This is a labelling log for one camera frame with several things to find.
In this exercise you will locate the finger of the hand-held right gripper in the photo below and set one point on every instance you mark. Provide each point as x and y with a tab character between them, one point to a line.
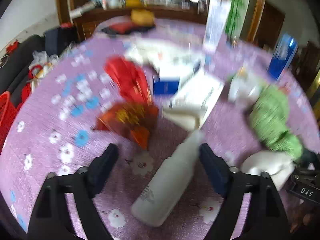
308	157

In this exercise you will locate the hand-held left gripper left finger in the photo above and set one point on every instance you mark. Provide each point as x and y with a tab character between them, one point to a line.
102	170

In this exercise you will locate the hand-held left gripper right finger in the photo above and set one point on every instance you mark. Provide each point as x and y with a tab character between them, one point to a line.
215	172

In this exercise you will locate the white plastic bottle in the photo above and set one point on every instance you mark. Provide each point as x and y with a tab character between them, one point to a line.
170	180

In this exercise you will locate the green fuzzy cloth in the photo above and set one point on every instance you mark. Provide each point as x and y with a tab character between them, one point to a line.
272	115

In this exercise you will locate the orange red foil packet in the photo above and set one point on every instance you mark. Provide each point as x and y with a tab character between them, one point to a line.
127	120

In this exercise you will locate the white medicine box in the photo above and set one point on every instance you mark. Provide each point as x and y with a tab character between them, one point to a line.
197	97

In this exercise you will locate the clear plastic wrapper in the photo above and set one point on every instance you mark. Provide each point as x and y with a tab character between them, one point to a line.
241	90

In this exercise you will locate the red plastic bag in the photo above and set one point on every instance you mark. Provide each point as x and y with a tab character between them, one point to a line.
127	77

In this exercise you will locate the blue white cigarette box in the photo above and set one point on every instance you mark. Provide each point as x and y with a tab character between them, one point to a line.
166	86

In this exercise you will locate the red plastic basket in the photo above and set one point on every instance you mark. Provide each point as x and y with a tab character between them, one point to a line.
6	120

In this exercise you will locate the white printed paper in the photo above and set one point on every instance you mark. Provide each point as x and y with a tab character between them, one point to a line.
160	51

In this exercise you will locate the white folded paper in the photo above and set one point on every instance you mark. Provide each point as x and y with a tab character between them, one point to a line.
180	118

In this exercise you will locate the purple floral tablecloth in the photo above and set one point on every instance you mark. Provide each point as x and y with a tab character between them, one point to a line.
50	130

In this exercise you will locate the red cloth pile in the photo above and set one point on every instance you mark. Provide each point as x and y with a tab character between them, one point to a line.
27	90

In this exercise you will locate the clear plastic bag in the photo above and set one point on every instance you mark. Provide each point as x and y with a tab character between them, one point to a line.
41	58

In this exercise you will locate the black paper bag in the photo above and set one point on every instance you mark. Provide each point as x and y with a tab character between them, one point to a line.
61	40

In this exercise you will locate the black leather sofa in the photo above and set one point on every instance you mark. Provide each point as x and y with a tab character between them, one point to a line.
17	60

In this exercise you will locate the red bag on black cloth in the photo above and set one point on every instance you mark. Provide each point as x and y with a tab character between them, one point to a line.
130	30

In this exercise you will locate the dark red foil bag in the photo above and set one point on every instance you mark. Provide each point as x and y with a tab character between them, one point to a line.
120	26

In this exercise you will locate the white standing tube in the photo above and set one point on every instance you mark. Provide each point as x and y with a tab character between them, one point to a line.
215	22

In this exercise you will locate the wooden cabinet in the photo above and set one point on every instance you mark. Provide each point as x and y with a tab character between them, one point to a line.
105	15

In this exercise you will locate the yellow tape roll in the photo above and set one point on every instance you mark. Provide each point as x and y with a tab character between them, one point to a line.
141	17

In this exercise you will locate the white flat box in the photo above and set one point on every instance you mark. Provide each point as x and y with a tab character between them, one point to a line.
83	9

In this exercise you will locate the yellow box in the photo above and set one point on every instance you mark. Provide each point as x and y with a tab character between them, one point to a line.
133	1

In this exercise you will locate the bamboo wall painting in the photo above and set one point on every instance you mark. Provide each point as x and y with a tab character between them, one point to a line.
238	7

